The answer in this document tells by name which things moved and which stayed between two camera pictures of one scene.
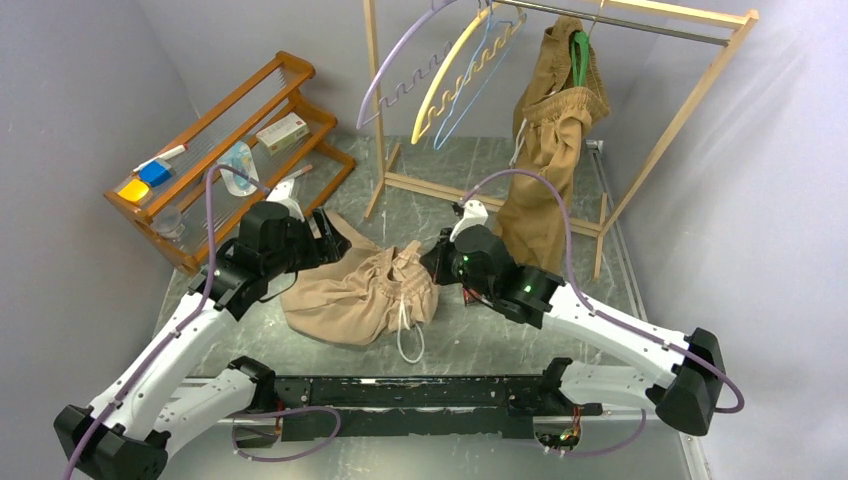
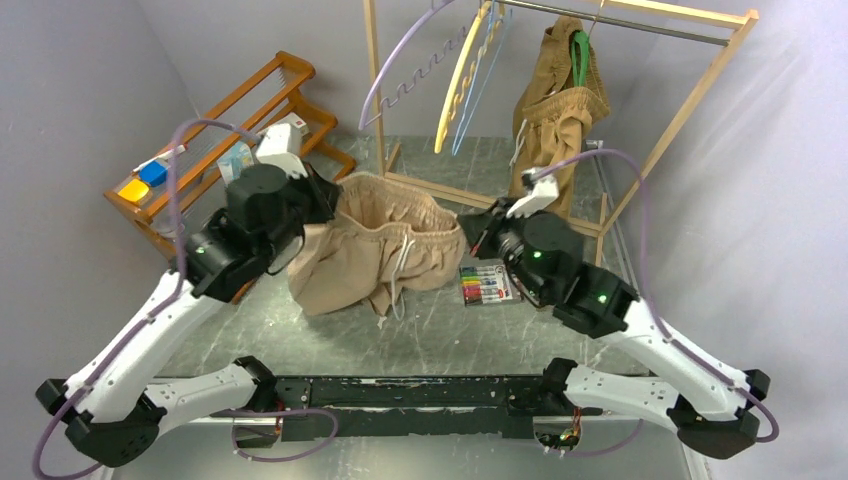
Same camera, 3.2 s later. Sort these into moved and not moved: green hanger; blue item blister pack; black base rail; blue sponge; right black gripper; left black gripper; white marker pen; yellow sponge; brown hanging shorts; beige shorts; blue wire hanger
Moved: blue wire hanger; right black gripper; beige shorts; left black gripper
Not moved: green hanger; blue item blister pack; yellow sponge; white marker pen; black base rail; blue sponge; brown hanging shorts
